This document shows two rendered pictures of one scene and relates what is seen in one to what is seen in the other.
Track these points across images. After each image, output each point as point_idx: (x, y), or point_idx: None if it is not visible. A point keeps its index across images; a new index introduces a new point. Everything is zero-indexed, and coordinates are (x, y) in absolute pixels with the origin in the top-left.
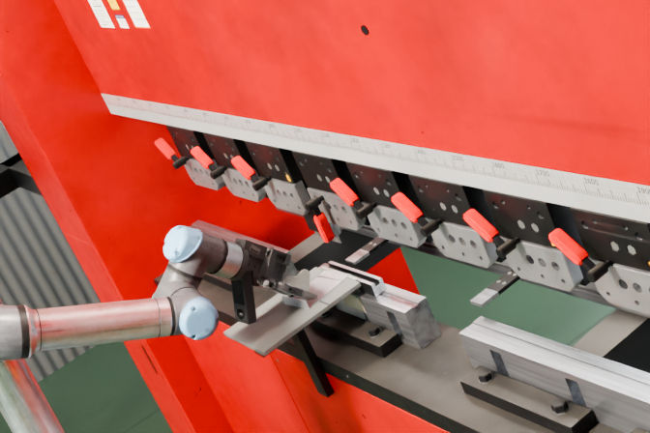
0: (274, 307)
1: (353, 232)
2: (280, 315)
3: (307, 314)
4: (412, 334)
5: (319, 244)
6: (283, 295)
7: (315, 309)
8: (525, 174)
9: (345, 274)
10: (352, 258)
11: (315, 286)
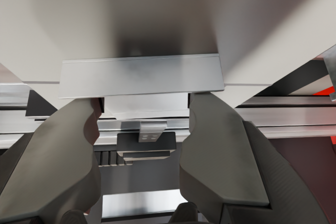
0: (267, 31)
1: (279, 89)
2: (173, 4)
3: (23, 42)
4: None
5: (311, 84)
6: (259, 72)
7: (31, 63)
8: None
9: (126, 118)
10: (153, 128)
11: (163, 100)
